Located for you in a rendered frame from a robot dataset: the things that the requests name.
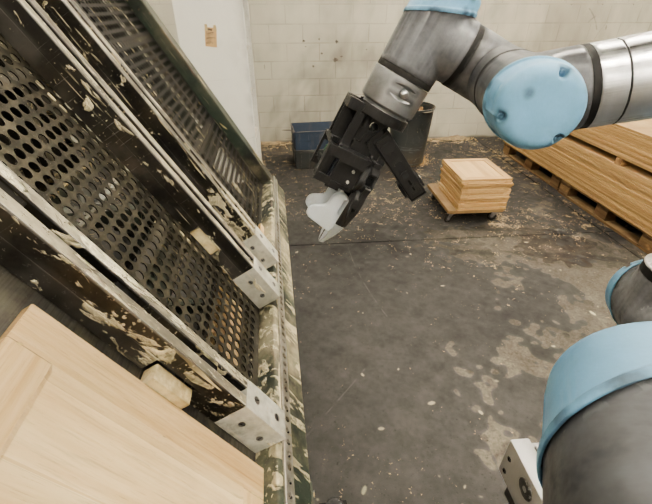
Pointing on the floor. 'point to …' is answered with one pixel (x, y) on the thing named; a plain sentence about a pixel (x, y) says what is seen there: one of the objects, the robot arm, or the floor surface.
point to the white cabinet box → (222, 56)
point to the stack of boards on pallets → (608, 175)
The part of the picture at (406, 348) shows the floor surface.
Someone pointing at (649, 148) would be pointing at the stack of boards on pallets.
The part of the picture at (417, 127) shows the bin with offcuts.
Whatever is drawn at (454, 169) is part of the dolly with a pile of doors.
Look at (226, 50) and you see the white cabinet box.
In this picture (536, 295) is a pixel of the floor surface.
